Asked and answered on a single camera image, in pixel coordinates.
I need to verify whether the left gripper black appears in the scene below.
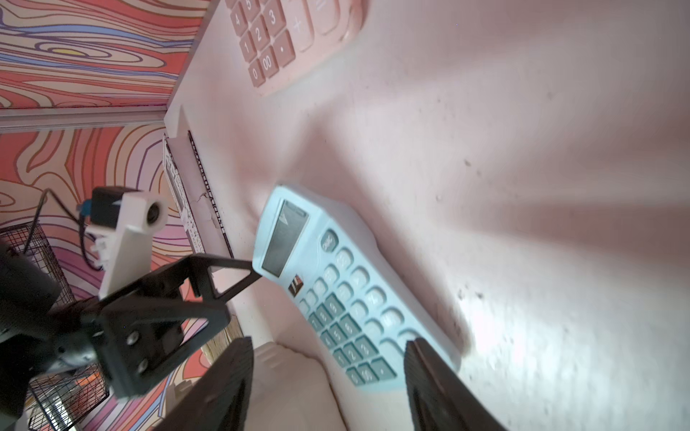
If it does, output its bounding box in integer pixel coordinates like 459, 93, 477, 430
42, 253, 261, 399

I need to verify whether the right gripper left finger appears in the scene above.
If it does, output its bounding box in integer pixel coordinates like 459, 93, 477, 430
156, 337, 254, 431

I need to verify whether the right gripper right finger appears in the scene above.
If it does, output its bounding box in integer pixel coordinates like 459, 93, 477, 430
404, 338, 504, 431

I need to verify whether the light blue calculator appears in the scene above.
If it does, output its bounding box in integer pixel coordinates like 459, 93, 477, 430
253, 185, 461, 391

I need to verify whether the pink calculator back top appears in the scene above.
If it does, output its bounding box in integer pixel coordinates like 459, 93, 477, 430
225, 0, 364, 96

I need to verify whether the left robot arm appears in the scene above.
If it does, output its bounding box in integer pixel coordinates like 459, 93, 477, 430
1, 244, 261, 428

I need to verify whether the white plastic storage box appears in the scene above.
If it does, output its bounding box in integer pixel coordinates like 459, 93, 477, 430
244, 342, 346, 430

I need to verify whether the black wire basket left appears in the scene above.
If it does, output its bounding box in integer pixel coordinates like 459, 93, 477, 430
1, 223, 110, 430

